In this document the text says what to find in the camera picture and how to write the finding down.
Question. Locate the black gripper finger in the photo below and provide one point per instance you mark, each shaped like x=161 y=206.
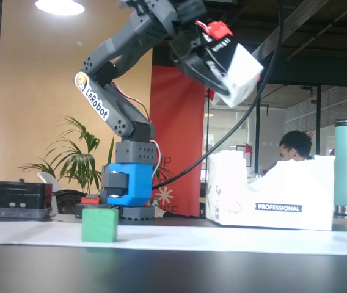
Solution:
x=201 y=80

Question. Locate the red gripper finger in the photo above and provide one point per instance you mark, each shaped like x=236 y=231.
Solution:
x=219 y=30

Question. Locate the black box white end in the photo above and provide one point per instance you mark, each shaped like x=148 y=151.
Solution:
x=243 y=73

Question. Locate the grey robot arm blue base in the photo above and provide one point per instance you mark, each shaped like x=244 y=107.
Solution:
x=124 y=113

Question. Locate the red banner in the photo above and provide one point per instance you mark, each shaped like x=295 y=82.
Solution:
x=176 y=122

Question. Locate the seated person dark hair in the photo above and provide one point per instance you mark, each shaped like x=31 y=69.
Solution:
x=295 y=146

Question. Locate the round ceiling lamp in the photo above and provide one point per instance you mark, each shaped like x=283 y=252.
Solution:
x=60 y=6

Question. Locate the white cardboard box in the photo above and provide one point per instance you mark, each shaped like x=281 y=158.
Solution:
x=298 y=183

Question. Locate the green potted palm plant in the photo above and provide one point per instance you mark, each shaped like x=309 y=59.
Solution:
x=78 y=158

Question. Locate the white paper sheet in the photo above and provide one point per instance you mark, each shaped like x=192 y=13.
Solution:
x=222 y=241

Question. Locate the red topped black clamp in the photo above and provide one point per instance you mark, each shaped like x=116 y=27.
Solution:
x=90 y=200

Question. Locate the green cube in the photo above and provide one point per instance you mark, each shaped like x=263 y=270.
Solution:
x=100 y=226

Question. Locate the black plastic case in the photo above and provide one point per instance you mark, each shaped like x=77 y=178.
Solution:
x=11 y=193

